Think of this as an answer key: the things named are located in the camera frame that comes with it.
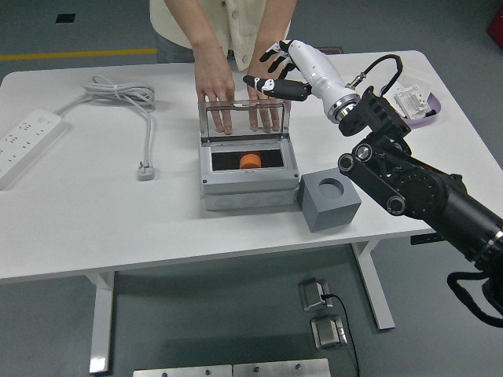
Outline purple shallow tray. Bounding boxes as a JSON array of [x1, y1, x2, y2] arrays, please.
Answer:
[[379, 84, 443, 129]]

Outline white power cable with plug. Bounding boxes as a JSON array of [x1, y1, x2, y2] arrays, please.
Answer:
[[54, 74, 159, 181]]

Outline clear plastic package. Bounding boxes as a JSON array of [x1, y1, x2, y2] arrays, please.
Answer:
[[400, 69, 433, 93]]

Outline metal plate with screws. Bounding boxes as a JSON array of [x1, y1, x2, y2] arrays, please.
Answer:
[[233, 357, 330, 377]]

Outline small metal floor socket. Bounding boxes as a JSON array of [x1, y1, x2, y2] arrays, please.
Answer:
[[298, 277, 334, 313]]

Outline white table left leg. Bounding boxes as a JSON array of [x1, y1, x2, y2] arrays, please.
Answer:
[[85, 269, 116, 374]]

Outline grey plastic junction box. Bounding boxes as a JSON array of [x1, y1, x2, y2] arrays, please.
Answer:
[[198, 135, 302, 212]]

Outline person's left hand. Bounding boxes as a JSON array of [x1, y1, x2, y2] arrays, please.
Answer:
[[246, 74, 282, 134]]

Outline white printed component card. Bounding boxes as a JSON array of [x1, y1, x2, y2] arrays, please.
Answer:
[[395, 86, 429, 120]]

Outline wide metal plate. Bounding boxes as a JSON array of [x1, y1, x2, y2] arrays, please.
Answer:
[[132, 364, 233, 377]]

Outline red object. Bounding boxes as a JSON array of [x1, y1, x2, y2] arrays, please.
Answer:
[[486, 7, 503, 40]]

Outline transparent hinged box lid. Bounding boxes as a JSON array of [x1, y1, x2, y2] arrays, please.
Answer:
[[197, 97, 292, 145]]

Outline yellow floor tape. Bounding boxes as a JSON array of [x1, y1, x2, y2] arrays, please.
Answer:
[[0, 47, 158, 63]]

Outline black floor cable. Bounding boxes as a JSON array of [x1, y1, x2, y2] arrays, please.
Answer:
[[320, 293, 361, 377]]

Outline white table leg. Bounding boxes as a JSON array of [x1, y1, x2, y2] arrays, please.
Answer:
[[85, 269, 116, 374], [351, 239, 396, 331]]

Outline white table right leg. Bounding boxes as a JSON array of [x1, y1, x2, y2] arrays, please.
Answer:
[[351, 239, 396, 331]]

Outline black desk control panel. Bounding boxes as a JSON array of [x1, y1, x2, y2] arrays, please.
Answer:
[[410, 233, 443, 245]]

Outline person's right hand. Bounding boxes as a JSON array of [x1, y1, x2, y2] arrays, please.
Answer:
[[194, 58, 237, 136]]

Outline grey cube battery holder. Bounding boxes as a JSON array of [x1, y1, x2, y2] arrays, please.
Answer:
[[297, 167, 362, 233]]

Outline white power strip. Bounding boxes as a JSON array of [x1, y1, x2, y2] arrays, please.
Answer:
[[0, 108, 68, 192]]

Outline orange cylindrical battery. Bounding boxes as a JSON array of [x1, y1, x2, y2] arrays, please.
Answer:
[[239, 152, 263, 169]]

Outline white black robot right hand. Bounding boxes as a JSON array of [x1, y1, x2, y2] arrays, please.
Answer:
[[242, 38, 361, 123]]

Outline person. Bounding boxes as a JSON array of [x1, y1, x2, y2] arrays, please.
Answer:
[[149, 0, 298, 71]]

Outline large metal floor socket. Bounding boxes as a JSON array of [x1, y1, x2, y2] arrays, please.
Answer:
[[310, 313, 349, 351]]

